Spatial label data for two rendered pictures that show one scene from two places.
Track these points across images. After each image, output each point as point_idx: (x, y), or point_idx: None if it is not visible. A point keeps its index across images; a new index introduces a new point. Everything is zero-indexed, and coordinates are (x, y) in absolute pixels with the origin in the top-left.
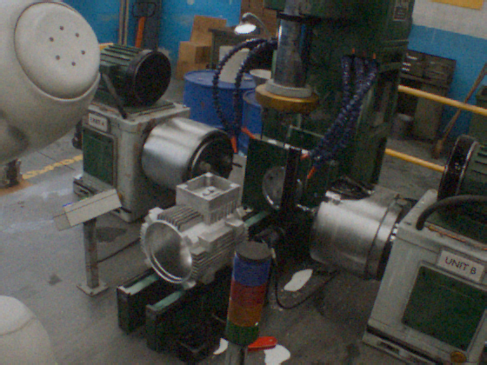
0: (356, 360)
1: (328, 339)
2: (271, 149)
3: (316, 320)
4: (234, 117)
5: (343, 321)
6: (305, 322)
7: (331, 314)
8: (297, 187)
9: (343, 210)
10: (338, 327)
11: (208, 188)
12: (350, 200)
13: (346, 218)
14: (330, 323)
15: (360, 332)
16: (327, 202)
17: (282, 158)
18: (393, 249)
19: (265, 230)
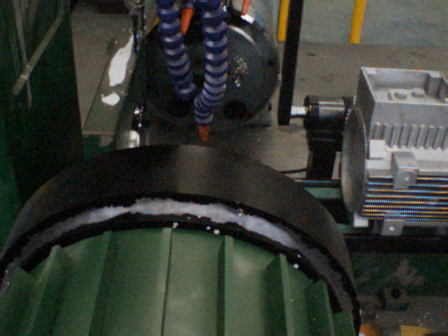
0: (300, 123)
1: (293, 146)
2: (126, 107)
3: (272, 161)
4: (190, 78)
5: (250, 144)
6: (287, 167)
7: (247, 155)
8: (145, 118)
9: (265, 18)
10: (264, 145)
11: (406, 92)
12: (252, 5)
13: (269, 22)
14: (265, 151)
15: (254, 130)
16: (265, 27)
17: (131, 103)
18: (277, 3)
19: (327, 103)
